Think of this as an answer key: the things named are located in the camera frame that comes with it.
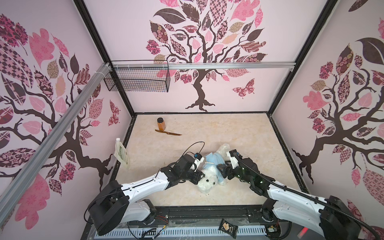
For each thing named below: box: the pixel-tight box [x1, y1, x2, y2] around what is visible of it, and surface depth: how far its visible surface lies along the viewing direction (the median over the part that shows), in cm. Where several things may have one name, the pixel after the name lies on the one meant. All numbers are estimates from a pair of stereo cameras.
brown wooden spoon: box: [155, 129, 183, 136], surface depth 109 cm
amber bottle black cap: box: [157, 117, 166, 131], surface depth 106 cm
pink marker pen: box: [297, 227, 309, 239], surface depth 70 cm
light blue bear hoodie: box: [203, 152, 226, 184], surface depth 84 cm
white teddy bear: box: [197, 143, 231, 194], surface depth 79 cm
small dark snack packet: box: [218, 218, 239, 239], surface depth 71 cm
